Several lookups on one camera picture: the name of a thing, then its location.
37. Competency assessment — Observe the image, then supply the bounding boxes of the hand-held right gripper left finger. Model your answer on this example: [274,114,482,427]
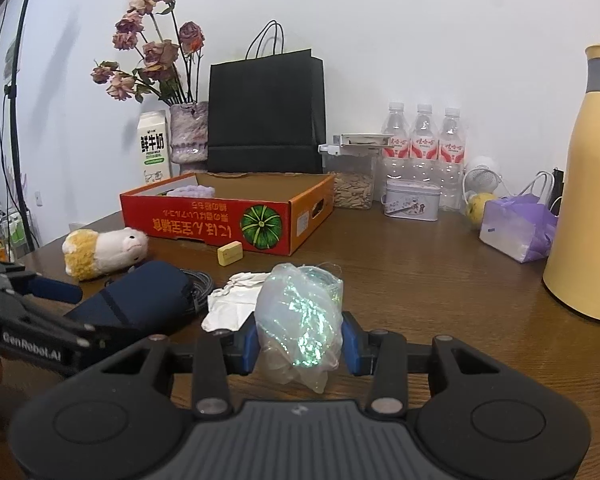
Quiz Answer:
[97,317,261,417]

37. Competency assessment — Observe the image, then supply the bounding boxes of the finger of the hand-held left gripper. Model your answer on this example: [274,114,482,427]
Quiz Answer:
[0,257,84,306]
[0,282,98,349]

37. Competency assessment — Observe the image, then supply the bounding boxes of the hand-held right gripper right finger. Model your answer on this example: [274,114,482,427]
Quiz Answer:
[341,312,501,416]

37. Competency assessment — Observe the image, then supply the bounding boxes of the white cloth pouch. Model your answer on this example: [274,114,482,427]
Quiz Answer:
[201,271,271,333]

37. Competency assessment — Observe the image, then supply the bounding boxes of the iridescent plastic bag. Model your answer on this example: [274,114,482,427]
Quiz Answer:
[253,261,345,395]

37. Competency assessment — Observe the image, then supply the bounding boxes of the yellow white plush toy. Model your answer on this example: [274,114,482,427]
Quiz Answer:
[61,226,149,282]

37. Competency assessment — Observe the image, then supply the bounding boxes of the braided black cable coil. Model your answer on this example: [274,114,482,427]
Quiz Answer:
[180,269,216,313]

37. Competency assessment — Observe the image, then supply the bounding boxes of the dark blue pouch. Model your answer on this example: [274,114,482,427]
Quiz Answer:
[64,260,195,342]

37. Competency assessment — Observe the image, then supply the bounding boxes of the small yellow block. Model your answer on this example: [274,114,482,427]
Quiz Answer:
[217,242,244,265]

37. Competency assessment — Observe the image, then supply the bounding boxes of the red cardboard box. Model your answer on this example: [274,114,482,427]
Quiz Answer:
[120,172,336,256]

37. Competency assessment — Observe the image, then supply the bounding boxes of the lavender fluffy towel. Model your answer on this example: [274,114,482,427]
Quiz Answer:
[161,185,216,200]

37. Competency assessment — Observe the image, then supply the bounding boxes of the small cluttered shelf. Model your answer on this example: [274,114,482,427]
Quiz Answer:
[0,195,28,263]

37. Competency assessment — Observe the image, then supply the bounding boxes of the pale printed tin box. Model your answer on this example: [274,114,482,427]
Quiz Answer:
[383,178,442,222]

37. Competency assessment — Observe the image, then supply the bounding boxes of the clear seed container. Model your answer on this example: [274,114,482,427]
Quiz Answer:
[319,135,381,210]

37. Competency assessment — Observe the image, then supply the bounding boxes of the black light stand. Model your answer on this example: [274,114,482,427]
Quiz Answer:
[0,0,58,261]

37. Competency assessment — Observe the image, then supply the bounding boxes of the white green milk carton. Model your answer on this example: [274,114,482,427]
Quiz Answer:
[137,110,172,186]

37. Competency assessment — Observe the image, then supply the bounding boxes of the purple tissue pack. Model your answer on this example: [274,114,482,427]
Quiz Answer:
[479,194,560,264]

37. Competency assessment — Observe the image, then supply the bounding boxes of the purple mottled vase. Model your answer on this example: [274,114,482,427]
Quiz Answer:
[169,101,210,176]

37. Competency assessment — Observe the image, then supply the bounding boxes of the clear water bottle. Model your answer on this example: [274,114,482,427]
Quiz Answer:
[437,107,468,211]
[410,104,440,183]
[382,101,412,181]

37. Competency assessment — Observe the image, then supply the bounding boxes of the white flat box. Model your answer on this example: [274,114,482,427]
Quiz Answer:
[340,133,388,146]

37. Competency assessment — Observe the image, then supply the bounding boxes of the small white fan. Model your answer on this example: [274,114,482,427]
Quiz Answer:
[461,156,503,206]

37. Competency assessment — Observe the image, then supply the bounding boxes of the black paper bag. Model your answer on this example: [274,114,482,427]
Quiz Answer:
[207,20,327,175]

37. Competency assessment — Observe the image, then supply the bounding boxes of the dried pink rose bouquet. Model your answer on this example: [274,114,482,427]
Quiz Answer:
[91,0,206,107]

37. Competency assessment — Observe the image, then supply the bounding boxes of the yellow thermos jug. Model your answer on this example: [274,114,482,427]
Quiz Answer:
[542,44,600,323]

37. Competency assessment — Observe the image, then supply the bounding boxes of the white cables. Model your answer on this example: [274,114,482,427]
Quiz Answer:
[517,170,563,208]

